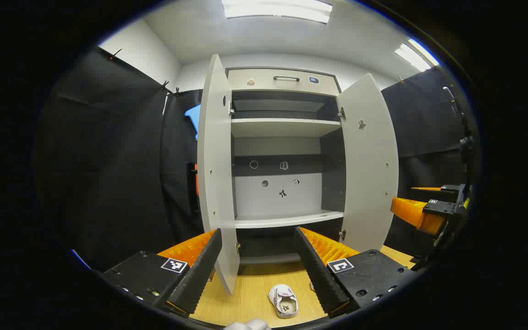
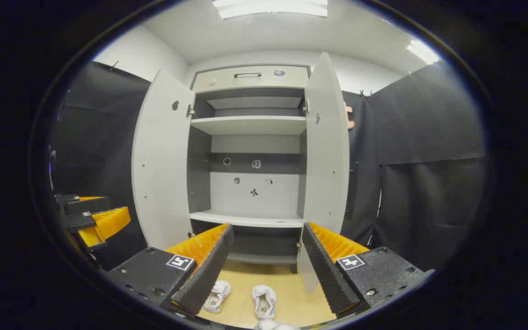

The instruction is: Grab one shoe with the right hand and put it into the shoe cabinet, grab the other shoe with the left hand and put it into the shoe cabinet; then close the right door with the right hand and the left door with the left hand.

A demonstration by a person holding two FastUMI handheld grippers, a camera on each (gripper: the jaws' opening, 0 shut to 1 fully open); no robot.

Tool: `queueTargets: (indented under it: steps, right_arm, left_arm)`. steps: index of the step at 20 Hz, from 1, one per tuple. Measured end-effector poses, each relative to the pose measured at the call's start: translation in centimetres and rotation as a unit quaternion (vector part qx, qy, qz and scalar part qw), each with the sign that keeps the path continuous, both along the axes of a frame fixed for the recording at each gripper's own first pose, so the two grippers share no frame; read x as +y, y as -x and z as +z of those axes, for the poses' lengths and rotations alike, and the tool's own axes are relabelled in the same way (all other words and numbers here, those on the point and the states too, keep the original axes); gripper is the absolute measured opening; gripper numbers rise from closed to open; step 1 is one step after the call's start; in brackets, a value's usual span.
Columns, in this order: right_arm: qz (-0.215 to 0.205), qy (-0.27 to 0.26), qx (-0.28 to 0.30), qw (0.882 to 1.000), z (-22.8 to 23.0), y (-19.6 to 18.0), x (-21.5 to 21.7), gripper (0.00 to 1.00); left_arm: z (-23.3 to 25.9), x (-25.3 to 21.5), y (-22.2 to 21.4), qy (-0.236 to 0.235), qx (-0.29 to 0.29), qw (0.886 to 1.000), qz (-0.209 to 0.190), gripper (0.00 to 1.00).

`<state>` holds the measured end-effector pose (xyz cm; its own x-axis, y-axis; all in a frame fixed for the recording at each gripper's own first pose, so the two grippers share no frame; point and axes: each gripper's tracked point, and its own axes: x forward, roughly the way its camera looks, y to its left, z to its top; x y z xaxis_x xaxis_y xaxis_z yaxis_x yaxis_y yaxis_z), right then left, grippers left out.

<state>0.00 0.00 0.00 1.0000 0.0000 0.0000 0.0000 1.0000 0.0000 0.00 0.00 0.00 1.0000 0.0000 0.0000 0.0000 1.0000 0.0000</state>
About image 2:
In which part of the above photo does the white shoe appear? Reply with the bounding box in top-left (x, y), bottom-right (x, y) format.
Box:
top-left (252, 285), bottom-right (277, 320)
top-left (202, 280), bottom-right (231, 314)

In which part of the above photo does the grey shoe cabinet door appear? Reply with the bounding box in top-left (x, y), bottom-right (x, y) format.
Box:
top-left (297, 52), bottom-right (351, 294)
top-left (132, 70), bottom-right (196, 252)

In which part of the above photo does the grey shoe cabinet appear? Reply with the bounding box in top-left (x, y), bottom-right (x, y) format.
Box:
top-left (186, 63), bottom-right (313, 275)

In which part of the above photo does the grey cabinet drawer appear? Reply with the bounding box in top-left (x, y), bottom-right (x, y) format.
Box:
top-left (192, 65), bottom-right (310, 92)

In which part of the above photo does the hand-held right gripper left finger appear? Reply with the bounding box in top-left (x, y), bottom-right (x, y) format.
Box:
top-left (100, 223), bottom-right (235, 318)

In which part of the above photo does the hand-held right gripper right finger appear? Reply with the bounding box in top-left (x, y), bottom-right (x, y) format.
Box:
top-left (302, 222), bottom-right (435, 320)

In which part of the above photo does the ceiling light panel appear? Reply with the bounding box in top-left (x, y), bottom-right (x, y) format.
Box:
top-left (213, 0), bottom-right (329, 19)
top-left (406, 39), bottom-right (441, 65)

